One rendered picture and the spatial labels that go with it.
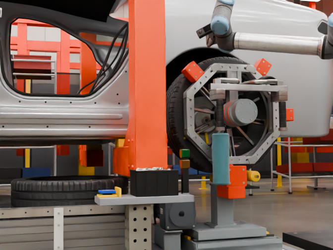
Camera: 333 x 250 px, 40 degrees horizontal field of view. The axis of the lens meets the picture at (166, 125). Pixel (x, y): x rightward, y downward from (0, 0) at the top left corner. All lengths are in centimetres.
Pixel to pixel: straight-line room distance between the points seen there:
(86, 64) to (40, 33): 722
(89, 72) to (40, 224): 297
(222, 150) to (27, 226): 101
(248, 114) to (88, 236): 100
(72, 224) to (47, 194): 23
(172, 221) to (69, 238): 54
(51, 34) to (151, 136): 1008
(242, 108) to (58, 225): 107
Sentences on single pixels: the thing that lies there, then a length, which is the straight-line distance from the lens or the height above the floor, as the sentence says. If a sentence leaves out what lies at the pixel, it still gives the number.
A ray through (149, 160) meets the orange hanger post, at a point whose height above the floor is 60.
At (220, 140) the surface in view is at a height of 70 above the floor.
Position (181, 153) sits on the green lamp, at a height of 64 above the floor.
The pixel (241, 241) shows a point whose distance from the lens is 259.
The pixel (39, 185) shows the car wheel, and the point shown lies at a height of 48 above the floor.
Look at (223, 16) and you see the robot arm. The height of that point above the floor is 131.
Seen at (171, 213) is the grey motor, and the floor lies 33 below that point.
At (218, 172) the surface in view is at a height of 54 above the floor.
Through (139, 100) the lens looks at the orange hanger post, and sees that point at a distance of 228.
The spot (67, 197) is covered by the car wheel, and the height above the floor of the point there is 42.
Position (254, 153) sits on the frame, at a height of 63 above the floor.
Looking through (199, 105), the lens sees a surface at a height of 95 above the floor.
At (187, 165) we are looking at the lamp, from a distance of 217.
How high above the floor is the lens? 64
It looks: 3 degrees up
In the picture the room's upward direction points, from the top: 1 degrees counter-clockwise
